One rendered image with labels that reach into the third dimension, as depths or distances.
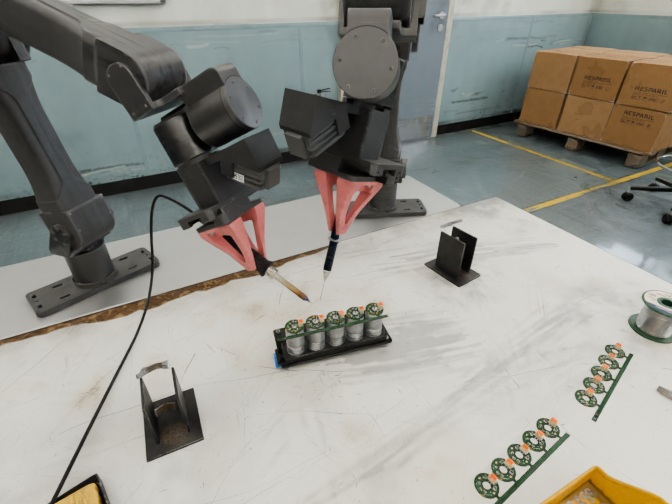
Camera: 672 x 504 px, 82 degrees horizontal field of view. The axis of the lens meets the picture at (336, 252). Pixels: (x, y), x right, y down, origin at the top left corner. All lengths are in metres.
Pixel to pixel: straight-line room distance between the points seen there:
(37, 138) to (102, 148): 2.38
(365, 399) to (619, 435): 0.29
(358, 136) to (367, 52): 0.09
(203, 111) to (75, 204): 0.31
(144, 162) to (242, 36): 1.09
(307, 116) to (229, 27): 2.67
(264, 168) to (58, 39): 0.26
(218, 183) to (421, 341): 0.35
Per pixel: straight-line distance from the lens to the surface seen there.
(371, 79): 0.37
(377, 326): 0.55
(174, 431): 0.52
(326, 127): 0.39
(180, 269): 0.77
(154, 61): 0.50
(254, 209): 0.50
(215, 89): 0.45
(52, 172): 0.69
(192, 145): 0.49
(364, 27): 0.37
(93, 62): 0.52
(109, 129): 3.02
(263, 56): 3.11
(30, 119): 0.68
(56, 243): 0.73
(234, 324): 0.62
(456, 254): 0.70
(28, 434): 0.61
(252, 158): 0.42
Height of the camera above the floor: 1.17
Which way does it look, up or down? 34 degrees down
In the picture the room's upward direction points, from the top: straight up
